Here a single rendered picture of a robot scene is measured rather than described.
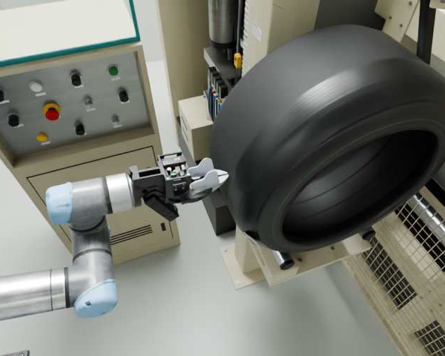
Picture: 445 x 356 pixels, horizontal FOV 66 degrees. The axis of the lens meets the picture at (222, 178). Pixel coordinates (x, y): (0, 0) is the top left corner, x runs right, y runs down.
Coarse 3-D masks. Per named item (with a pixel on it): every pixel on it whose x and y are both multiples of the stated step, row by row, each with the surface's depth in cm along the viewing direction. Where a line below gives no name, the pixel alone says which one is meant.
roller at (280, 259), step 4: (272, 252) 103; (276, 252) 101; (280, 252) 100; (276, 256) 100; (280, 256) 99; (284, 256) 99; (288, 256) 99; (276, 260) 101; (280, 260) 99; (284, 260) 98; (288, 260) 98; (292, 260) 99; (280, 264) 99; (284, 264) 98; (288, 264) 98; (292, 264) 99; (280, 268) 99; (284, 268) 100; (288, 268) 101
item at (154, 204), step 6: (144, 198) 71; (150, 198) 70; (156, 198) 71; (150, 204) 71; (156, 204) 72; (162, 204) 73; (168, 204) 77; (174, 204) 80; (156, 210) 74; (162, 210) 74; (168, 210) 75; (174, 210) 78; (162, 216) 76; (168, 216) 77; (174, 216) 78
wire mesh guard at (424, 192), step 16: (400, 240) 121; (416, 240) 114; (432, 240) 107; (368, 256) 143; (384, 256) 133; (352, 272) 160; (384, 272) 135; (432, 288) 113; (400, 304) 131; (384, 320) 146; (400, 336) 137; (400, 352) 139
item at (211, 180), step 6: (210, 174) 72; (216, 174) 73; (198, 180) 72; (204, 180) 72; (210, 180) 73; (216, 180) 74; (222, 180) 76; (192, 186) 72; (198, 186) 73; (204, 186) 74; (210, 186) 74; (216, 186) 75
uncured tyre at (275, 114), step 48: (288, 48) 71; (336, 48) 68; (384, 48) 68; (240, 96) 74; (288, 96) 66; (336, 96) 61; (384, 96) 61; (432, 96) 65; (240, 144) 72; (288, 144) 63; (336, 144) 62; (384, 144) 105; (432, 144) 79; (240, 192) 73; (288, 192) 68; (336, 192) 112; (384, 192) 103; (288, 240) 86; (336, 240) 98
